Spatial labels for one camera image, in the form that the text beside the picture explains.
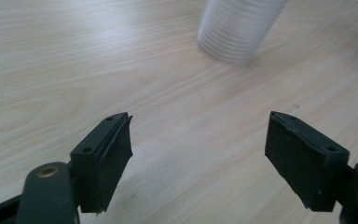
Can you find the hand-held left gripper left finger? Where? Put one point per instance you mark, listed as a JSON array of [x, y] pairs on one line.
[[101, 168]]

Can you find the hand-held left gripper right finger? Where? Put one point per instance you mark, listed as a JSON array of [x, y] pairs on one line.
[[304, 161]]

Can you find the stack of clear plastic cups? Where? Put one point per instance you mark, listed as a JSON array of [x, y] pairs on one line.
[[237, 29]]

